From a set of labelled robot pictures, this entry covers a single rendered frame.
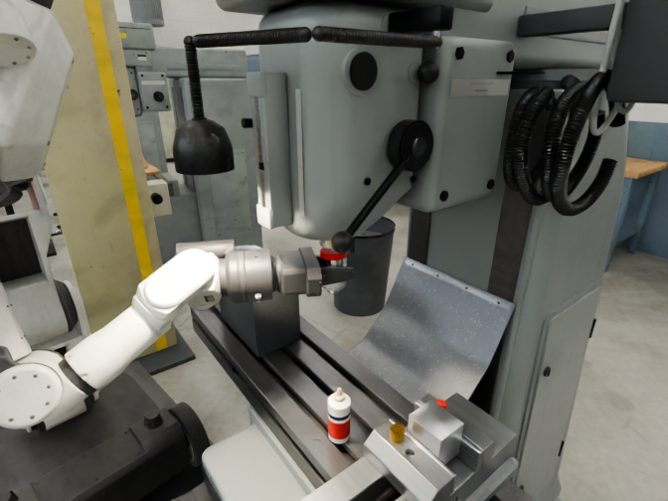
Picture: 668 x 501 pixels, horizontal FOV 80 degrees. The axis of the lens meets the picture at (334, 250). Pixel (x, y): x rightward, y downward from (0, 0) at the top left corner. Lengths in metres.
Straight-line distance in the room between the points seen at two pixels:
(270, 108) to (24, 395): 0.47
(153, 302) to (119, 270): 1.79
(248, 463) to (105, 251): 1.68
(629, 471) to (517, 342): 1.40
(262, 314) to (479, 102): 0.61
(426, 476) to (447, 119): 0.50
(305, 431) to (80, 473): 0.73
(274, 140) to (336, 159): 0.09
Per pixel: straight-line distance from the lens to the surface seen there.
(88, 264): 2.39
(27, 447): 1.55
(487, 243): 0.93
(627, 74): 0.62
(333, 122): 0.53
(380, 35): 0.46
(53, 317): 1.17
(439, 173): 0.65
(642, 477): 2.33
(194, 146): 0.50
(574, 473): 2.20
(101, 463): 1.37
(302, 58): 0.54
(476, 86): 0.69
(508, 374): 1.05
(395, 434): 0.64
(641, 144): 4.78
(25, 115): 0.74
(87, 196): 2.29
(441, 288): 1.02
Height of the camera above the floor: 1.54
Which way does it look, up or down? 23 degrees down
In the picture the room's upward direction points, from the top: straight up
